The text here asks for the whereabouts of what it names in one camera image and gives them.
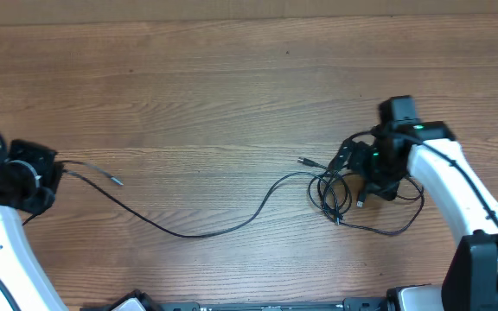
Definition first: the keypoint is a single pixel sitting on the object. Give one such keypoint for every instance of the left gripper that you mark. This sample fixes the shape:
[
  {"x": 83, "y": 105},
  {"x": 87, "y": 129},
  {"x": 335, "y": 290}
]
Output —
[{"x": 41, "y": 160}]

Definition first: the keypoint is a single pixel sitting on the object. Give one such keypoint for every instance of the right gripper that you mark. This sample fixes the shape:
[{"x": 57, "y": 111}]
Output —
[{"x": 388, "y": 187}]

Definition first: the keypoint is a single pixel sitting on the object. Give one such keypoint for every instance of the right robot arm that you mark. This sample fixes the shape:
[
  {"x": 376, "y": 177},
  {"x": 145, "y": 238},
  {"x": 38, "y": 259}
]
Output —
[{"x": 405, "y": 146}]

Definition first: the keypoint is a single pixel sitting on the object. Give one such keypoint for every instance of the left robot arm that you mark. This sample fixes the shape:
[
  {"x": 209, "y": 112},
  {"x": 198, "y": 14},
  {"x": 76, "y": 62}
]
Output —
[{"x": 23, "y": 283}]

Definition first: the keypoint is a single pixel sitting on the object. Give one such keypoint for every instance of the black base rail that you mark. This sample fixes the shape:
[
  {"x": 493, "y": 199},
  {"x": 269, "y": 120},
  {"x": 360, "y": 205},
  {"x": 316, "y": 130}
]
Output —
[{"x": 348, "y": 304}]

